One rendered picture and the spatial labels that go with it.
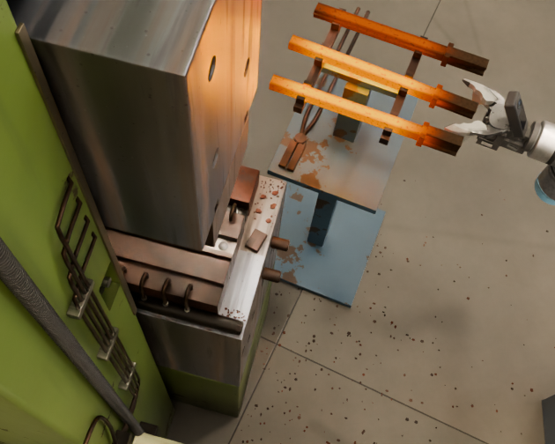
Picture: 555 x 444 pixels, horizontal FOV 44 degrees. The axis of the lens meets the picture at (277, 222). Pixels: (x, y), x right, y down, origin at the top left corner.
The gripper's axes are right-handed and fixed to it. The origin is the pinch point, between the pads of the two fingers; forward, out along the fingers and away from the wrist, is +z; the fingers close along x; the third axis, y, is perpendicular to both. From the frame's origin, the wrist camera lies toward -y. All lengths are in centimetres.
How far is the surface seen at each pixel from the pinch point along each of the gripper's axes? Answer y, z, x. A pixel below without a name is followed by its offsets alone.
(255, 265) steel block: 7, 26, -54
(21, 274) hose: -65, 37, -91
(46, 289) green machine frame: -51, 39, -88
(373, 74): -0.7, 19.4, -1.5
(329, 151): 26.5, 24.2, -8.4
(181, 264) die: 0, 39, -62
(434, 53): -0.9, 8.3, 10.6
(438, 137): -1.8, 0.5, -12.6
